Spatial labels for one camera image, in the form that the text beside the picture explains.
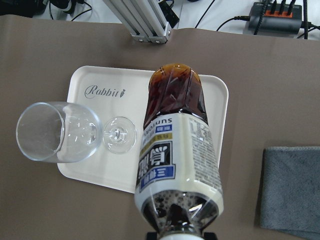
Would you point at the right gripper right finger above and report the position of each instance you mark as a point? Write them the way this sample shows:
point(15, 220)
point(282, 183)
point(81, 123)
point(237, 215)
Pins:
point(209, 236)

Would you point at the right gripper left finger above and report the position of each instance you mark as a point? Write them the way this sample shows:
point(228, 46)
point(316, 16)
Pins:
point(151, 236)

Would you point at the tea bottle white cap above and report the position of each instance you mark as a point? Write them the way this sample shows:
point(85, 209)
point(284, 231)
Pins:
point(178, 186)

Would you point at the folded grey cloth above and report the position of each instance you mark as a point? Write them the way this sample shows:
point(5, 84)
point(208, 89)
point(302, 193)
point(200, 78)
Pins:
point(290, 201)

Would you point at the clear wine glass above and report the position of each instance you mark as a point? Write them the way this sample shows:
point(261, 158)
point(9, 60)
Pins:
point(63, 132)

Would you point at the cream rabbit tray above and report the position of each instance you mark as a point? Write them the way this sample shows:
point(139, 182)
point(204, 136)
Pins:
point(110, 92)

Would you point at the black usb hub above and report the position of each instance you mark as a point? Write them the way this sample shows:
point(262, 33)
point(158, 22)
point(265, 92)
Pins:
point(282, 18)

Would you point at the aluminium frame post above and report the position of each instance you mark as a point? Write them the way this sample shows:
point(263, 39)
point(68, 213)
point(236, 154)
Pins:
point(144, 19)

